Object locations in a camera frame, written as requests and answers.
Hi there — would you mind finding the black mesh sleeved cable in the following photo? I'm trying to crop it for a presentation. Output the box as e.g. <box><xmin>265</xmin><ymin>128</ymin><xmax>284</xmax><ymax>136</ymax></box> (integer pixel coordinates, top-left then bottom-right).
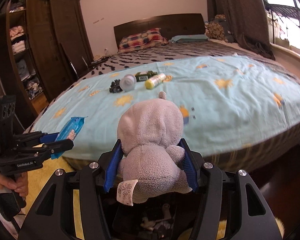
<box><xmin>0</xmin><ymin>177</ymin><xmax>27</xmax><ymax>233</ymax></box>

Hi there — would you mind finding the black striped grey bedspread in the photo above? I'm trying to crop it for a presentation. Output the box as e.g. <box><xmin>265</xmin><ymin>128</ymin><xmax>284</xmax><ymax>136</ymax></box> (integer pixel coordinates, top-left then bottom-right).
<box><xmin>24</xmin><ymin>41</ymin><xmax>300</xmax><ymax>133</ymax></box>

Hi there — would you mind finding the black gear-shaped piece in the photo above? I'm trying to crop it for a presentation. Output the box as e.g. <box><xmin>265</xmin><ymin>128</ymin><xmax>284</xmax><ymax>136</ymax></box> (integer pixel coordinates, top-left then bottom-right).
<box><xmin>109</xmin><ymin>79</ymin><xmax>123</xmax><ymax>94</ymax></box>

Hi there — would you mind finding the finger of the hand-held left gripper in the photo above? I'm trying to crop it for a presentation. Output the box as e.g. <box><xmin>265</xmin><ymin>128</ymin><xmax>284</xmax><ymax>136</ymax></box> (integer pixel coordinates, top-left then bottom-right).
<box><xmin>15</xmin><ymin>131</ymin><xmax>59</xmax><ymax>146</ymax></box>
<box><xmin>14</xmin><ymin>139</ymin><xmax>74</xmax><ymax>161</ymax></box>

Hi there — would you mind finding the blue wet wipe packet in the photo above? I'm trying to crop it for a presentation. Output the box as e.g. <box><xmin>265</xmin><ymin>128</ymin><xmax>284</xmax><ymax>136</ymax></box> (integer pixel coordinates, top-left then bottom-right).
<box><xmin>51</xmin><ymin>116</ymin><xmax>89</xmax><ymax>159</ymax></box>

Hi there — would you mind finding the teal pillow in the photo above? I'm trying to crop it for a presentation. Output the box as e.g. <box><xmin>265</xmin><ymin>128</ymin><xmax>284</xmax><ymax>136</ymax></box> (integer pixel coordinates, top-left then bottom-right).
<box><xmin>168</xmin><ymin>33</ymin><xmax>209</xmax><ymax>43</ymax></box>

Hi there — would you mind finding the yellow white bottle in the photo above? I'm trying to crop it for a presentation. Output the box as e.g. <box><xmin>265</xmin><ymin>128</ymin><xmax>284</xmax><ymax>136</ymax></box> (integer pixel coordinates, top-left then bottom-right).
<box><xmin>144</xmin><ymin>73</ymin><xmax>166</xmax><ymax>90</ymax></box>

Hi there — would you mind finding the checkered colourful pillow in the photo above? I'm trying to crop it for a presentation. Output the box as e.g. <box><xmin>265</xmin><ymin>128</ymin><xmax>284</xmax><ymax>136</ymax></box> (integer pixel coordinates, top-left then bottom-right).
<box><xmin>118</xmin><ymin>28</ymin><xmax>169</xmax><ymax>53</ymax></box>

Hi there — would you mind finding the dark bedside table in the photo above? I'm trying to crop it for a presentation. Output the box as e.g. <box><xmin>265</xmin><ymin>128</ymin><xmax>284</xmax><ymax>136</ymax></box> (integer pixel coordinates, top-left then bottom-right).
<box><xmin>59</xmin><ymin>42</ymin><xmax>111</xmax><ymax>81</ymax></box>

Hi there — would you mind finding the white tape roll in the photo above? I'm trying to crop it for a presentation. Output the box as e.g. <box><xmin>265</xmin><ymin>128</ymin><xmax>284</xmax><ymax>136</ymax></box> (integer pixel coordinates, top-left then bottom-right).
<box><xmin>121</xmin><ymin>74</ymin><xmax>137</xmax><ymax>92</ymax></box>

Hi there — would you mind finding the grey plush toy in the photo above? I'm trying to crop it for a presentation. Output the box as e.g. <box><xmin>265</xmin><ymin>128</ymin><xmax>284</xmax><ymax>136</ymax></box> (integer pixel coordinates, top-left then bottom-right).
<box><xmin>116</xmin><ymin>91</ymin><xmax>193</xmax><ymax>207</ymax></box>

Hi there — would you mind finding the dark brown curtain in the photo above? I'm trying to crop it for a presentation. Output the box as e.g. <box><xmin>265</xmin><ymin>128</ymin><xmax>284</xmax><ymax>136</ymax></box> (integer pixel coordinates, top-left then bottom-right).
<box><xmin>204</xmin><ymin>0</ymin><xmax>276</xmax><ymax>61</ymax></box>

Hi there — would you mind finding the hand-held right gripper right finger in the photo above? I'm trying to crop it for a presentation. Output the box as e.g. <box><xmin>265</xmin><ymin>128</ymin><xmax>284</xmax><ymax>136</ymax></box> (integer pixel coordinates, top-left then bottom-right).
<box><xmin>177</xmin><ymin>138</ymin><xmax>283</xmax><ymax>240</ymax></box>

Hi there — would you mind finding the brown flower-patterned cushion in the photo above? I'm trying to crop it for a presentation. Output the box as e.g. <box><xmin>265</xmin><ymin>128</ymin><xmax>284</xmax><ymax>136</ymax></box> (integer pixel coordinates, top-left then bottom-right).
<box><xmin>204</xmin><ymin>14</ymin><xmax>236</xmax><ymax>43</ymax></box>

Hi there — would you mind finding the dark wooden headboard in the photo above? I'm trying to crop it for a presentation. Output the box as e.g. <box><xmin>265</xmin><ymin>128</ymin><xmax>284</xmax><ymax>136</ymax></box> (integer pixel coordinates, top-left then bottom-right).
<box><xmin>113</xmin><ymin>13</ymin><xmax>207</xmax><ymax>53</ymax></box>

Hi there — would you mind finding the dark wooden wardrobe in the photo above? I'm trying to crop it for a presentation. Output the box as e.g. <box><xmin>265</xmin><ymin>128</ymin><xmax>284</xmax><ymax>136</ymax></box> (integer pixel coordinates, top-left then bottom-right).
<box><xmin>0</xmin><ymin>0</ymin><xmax>94</xmax><ymax>122</ymax></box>

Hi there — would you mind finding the light blue printed blanket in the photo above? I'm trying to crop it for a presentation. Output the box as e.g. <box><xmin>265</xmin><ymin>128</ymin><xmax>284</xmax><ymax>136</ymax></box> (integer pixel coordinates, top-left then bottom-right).
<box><xmin>31</xmin><ymin>54</ymin><xmax>300</xmax><ymax>162</ymax></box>

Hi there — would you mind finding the black folding rack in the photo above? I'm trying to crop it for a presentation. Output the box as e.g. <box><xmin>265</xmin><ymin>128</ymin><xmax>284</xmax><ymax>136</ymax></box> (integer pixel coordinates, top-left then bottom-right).
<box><xmin>264</xmin><ymin>3</ymin><xmax>300</xmax><ymax>56</ymax></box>

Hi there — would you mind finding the dark green box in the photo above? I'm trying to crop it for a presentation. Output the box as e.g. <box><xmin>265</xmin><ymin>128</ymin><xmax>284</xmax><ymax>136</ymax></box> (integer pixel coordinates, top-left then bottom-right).
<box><xmin>135</xmin><ymin>71</ymin><xmax>159</xmax><ymax>83</ymax></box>

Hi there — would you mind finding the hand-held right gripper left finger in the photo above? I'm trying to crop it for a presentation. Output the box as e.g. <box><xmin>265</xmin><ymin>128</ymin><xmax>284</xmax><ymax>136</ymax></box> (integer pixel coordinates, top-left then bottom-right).
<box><xmin>17</xmin><ymin>139</ymin><xmax>124</xmax><ymax>240</ymax></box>

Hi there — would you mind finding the person's left hand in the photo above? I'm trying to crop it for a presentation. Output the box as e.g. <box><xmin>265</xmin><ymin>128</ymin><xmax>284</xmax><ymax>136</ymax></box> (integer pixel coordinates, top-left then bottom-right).
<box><xmin>0</xmin><ymin>172</ymin><xmax>28</xmax><ymax>198</ymax></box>

